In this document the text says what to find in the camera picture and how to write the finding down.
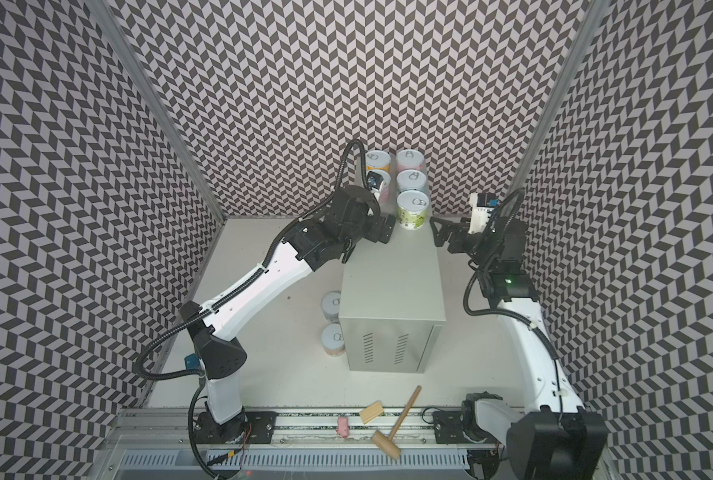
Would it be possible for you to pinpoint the small wooden block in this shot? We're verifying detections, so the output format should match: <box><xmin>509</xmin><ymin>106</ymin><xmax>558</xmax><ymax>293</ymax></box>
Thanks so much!
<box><xmin>359</xmin><ymin>400</ymin><xmax>385</xmax><ymax>425</ymax></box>

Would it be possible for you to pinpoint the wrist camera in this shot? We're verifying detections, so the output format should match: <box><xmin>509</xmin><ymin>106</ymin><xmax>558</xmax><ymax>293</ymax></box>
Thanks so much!
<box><xmin>365</xmin><ymin>170</ymin><xmax>388</xmax><ymax>202</ymax></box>
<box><xmin>468</xmin><ymin>193</ymin><xmax>500</xmax><ymax>235</ymax></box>

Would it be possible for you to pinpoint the pink labelled can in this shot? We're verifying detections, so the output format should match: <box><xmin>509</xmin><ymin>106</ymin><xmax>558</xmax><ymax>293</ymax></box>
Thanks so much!
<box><xmin>396</xmin><ymin>149</ymin><xmax>427</xmax><ymax>173</ymax></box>

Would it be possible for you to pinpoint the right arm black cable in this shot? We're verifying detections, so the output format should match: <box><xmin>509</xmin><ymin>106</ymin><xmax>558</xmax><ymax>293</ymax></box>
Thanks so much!
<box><xmin>461</xmin><ymin>188</ymin><xmax>565</xmax><ymax>421</ymax></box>

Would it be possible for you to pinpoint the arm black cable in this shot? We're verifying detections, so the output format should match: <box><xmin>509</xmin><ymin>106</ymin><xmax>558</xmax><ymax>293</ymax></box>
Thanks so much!
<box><xmin>133</xmin><ymin>139</ymin><xmax>370</xmax><ymax>480</ymax></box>
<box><xmin>461</xmin><ymin>188</ymin><xmax>565</xmax><ymax>421</ymax></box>

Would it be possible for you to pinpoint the pink eraser block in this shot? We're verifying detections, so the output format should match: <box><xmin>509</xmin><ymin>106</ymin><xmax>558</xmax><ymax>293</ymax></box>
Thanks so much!
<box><xmin>336</xmin><ymin>416</ymin><xmax>350</xmax><ymax>439</ymax></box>

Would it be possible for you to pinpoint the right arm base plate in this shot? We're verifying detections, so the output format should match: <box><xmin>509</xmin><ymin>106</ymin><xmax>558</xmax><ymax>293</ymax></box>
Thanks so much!
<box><xmin>432</xmin><ymin>410</ymin><xmax>497</xmax><ymax>445</ymax></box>

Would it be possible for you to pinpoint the yellow labelled can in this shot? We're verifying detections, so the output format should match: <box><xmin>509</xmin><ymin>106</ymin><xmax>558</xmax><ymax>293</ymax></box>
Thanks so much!
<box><xmin>366</xmin><ymin>150</ymin><xmax>392</xmax><ymax>173</ymax></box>

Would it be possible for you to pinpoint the orange labelled can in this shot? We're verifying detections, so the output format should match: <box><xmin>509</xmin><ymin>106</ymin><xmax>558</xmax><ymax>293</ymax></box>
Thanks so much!
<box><xmin>320</xmin><ymin>323</ymin><xmax>346</xmax><ymax>357</ymax></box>

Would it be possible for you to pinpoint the green labelled front can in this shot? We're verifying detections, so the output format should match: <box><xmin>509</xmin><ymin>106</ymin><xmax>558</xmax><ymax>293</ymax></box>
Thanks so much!
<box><xmin>397</xmin><ymin>190</ymin><xmax>431</xmax><ymax>230</ymax></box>

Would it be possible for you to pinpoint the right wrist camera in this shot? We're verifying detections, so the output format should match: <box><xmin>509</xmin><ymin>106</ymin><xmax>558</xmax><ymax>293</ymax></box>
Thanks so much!
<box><xmin>468</xmin><ymin>193</ymin><xmax>500</xmax><ymax>235</ymax></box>

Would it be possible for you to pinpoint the wooden mallet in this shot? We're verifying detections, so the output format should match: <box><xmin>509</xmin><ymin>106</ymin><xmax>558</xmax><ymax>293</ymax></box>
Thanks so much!
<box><xmin>372</xmin><ymin>385</ymin><xmax>423</xmax><ymax>461</ymax></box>

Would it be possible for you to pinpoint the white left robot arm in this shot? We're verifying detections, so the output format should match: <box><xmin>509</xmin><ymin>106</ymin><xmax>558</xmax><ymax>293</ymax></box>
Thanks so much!
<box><xmin>182</xmin><ymin>185</ymin><xmax>397</xmax><ymax>426</ymax></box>

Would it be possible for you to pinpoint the white metal cabinet counter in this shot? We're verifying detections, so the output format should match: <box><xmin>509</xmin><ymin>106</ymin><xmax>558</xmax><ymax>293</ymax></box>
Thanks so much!
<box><xmin>340</xmin><ymin>222</ymin><xmax>447</xmax><ymax>373</ymax></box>

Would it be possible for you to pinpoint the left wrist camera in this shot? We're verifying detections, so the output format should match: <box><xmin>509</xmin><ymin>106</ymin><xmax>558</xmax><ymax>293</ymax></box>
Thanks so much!
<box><xmin>365</xmin><ymin>170</ymin><xmax>388</xmax><ymax>202</ymax></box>

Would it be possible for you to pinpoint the aluminium front rail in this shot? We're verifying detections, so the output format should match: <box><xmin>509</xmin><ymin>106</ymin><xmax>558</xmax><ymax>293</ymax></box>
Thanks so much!
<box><xmin>98</xmin><ymin>401</ymin><xmax>516</xmax><ymax>455</ymax></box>

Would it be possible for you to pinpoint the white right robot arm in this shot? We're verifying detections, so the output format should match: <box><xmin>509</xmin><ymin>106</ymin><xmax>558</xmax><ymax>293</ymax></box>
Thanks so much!
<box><xmin>431</xmin><ymin>218</ymin><xmax>610</xmax><ymax>479</ymax></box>

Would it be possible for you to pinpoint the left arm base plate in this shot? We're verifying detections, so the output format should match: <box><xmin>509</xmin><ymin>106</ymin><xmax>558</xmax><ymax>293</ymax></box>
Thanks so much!
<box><xmin>194</xmin><ymin>410</ymin><xmax>278</xmax><ymax>445</ymax></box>

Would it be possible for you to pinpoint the blue toy block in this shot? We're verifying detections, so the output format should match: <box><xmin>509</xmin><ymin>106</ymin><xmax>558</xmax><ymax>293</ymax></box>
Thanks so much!
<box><xmin>184</xmin><ymin>354</ymin><xmax>202</xmax><ymax>371</ymax></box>

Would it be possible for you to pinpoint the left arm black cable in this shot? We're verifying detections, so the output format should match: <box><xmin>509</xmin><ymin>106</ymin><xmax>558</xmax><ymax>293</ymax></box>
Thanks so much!
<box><xmin>133</xmin><ymin>139</ymin><xmax>370</xmax><ymax>480</ymax></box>

